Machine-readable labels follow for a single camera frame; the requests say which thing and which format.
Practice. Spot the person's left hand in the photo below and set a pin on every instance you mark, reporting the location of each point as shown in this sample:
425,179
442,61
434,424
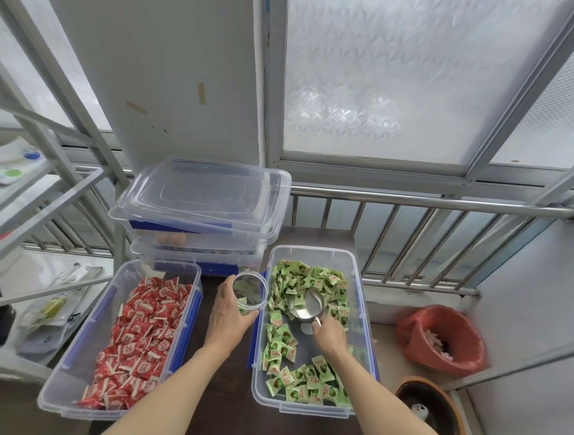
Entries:
224,320

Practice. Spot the person's right hand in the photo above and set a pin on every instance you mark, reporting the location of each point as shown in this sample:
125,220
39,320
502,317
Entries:
332,336

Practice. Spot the person's left thumb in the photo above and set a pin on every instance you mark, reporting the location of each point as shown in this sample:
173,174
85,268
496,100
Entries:
249,317

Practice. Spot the person's right thumb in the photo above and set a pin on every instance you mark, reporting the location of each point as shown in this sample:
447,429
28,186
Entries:
315,330

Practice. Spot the clear round plastic jar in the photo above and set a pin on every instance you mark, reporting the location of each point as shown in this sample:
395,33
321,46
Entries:
250,291

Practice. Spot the metal scoop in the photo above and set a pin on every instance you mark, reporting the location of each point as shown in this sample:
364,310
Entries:
302,304

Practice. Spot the person's right forearm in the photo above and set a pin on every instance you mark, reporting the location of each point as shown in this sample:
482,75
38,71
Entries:
376,394

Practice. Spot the person's left forearm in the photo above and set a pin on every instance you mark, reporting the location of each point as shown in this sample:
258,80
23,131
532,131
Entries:
161,394

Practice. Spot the white round sticker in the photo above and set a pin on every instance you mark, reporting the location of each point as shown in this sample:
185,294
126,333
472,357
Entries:
307,328

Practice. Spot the pile of green candy packets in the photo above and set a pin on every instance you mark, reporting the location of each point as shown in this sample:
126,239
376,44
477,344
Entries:
287,345

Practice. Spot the clear bin holding green candies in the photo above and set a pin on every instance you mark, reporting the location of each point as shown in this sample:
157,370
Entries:
365,313

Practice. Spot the clear storage box blue clips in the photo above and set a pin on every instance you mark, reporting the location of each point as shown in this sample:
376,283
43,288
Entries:
202,260
197,235

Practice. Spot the brown round snacks in box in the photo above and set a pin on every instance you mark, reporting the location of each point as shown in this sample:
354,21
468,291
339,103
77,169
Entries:
172,239

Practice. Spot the pile of red candy packets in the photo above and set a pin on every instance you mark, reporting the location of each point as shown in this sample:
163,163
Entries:
139,340

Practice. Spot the white paper trash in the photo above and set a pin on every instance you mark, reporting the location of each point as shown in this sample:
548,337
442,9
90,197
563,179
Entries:
434,340

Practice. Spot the clear plastic bin lid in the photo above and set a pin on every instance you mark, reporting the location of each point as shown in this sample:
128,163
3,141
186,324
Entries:
215,188
148,210

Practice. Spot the red trash bin with bag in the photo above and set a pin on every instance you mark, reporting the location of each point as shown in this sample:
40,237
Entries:
448,347

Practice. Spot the brown ceramic pot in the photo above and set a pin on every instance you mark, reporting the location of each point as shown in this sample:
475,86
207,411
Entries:
441,403

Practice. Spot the stainless steel railing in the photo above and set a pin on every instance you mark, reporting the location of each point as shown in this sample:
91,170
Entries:
403,201

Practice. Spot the clear plastic packet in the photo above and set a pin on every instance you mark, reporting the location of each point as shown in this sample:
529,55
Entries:
76,274

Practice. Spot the clear bin holding red candies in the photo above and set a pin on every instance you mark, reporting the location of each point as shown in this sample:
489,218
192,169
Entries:
67,358

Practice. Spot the clear packet with yellow-green item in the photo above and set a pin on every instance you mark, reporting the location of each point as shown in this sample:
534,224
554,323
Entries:
51,309

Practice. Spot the beige tape strip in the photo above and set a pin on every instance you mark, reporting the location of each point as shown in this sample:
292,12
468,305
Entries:
136,107
202,93

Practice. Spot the grey metal shelf rack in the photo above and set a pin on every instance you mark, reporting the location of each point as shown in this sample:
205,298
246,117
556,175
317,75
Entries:
49,148

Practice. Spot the white bag with coloured dots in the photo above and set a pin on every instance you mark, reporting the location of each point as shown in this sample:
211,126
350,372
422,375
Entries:
18,166

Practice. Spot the frosted glass window frame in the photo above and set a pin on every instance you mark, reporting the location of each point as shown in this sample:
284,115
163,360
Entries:
381,89

